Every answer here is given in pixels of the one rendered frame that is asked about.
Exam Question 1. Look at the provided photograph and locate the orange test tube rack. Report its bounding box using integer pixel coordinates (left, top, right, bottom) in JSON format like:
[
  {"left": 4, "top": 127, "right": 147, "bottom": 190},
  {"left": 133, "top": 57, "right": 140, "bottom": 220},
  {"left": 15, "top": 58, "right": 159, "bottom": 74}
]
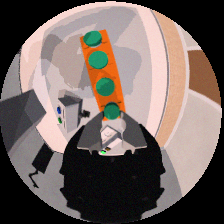
[{"left": 80, "top": 29, "right": 126, "bottom": 113}]

